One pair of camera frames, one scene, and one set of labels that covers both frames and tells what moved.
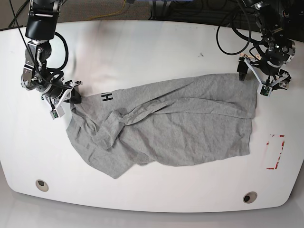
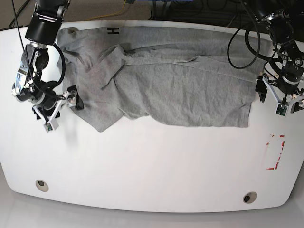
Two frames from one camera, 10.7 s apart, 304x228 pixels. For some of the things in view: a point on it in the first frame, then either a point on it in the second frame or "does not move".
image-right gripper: (283, 80) to (294, 101)
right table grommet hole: (250, 197) does not move
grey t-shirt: (173, 121) to (114, 72)
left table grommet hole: (42, 185) does not move
